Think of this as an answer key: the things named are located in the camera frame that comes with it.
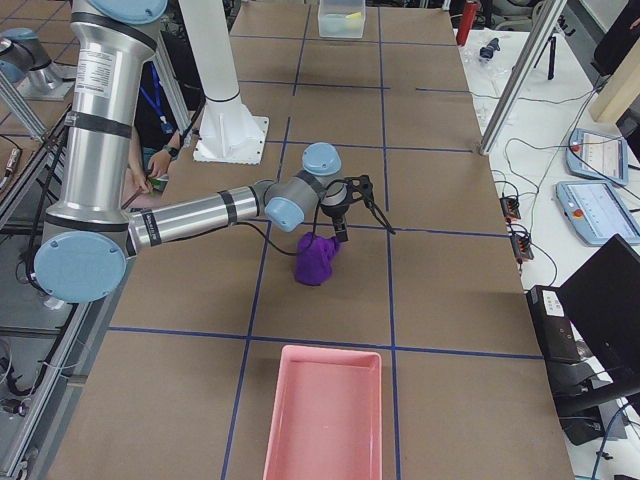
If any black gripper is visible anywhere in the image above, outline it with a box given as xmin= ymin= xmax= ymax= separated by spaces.
xmin=321 ymin=182 xmax=349 ymax=243

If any purple cloth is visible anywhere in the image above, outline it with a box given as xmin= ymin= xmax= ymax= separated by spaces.
xmin=294 ymin=232 xmax=341 ymax=286

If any yellow plastic cup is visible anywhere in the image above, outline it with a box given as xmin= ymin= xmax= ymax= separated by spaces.
xmin=344 ymin=11 xmax=363 ymax=29

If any mint green bowl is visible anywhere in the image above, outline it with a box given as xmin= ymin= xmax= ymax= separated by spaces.
xmin=319 ymin=14 xmax=346 ymax=35

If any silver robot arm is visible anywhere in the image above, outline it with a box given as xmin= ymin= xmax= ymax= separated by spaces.
xmin=1 ymin=27 xmax=77 ymax=101
xmin=34 ymin=1 xmax=348 ymax=303

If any clear plastic storage box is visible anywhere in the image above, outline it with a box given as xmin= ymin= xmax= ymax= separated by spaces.
xmin=317 ymin=0 xmax=366 ymax=39

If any black electronics box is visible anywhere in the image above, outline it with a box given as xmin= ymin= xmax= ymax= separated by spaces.
xmin=526 ymin=285 xmax=580 ymax=364

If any person's hand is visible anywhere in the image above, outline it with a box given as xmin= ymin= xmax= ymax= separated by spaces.
xmin=142 ymin=147 xmax=175 ymax=191

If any upper orange connector block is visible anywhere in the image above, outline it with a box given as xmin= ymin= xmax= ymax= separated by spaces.
xmin=500 ymin=196 xmax=521 ymax=223

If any orange connector block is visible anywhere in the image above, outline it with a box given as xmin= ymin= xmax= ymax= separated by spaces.
xmin=500 ymin=196 xmax=521 ymax=223
xmin=510 ymin=231 xmax=534 ymax=263

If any lower orange connector block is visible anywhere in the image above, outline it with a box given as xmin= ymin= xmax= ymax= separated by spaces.
xmin=510 ymin=231 xmax=534 ymax=263

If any pink plastic tray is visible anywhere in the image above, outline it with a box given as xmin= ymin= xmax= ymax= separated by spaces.
xmin=263 ymin=345 xmax=383 ymax=480

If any seated person in black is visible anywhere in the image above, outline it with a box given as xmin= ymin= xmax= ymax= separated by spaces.
xmin=123 ymin=61 xmax=181 ymax=192

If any blue black handheld tool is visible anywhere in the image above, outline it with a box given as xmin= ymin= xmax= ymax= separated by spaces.
xmin=479 ymin=37 xmax=500 ymax=61

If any red fire extinguisher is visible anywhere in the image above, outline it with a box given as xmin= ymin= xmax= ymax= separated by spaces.
xmin=456 ymin=0 xmax=478 ymax=46

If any lower teach pendant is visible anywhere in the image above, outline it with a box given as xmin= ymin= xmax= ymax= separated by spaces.
xmin=555 ymin=180 xmax=639 ymax=246

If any teach pendant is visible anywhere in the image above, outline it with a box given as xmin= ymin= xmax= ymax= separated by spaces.
xmin=566 ymin=128 xmax=629 ymax=186
xmin=555 ymin=180 xmax=639 ymax=246

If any black monitor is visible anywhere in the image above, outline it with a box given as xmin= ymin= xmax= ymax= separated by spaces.
xmin=557 ymin=234 xmax=639 ymax=374

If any upper teach pendant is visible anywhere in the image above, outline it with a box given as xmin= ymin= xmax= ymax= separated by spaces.
xmin=566 ymin=128 xmax=629 ymax=186

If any black tripod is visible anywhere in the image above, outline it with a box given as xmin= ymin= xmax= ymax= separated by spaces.
xmin=533 ymin=35 xmax=557 ymax=80

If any wooden board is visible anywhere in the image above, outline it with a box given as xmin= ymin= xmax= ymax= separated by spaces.
xmin=589 ymin=41 xmax=640 ymax=123

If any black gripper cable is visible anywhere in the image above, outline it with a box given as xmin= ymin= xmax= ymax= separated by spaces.
xmin=239 ymin=174 xmax=397 ymax=257

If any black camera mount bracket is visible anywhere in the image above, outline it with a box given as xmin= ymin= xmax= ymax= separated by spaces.
xmin=344 ymin=175 xmax=375 ymax=210

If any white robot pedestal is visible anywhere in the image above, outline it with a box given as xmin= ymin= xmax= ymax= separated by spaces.
xmin=179 ymin=0 xmax=269 ymax=165

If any aluminium frame post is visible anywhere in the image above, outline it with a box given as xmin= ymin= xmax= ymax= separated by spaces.
xmin=479 ymin=0 xmax=567 ymax=155

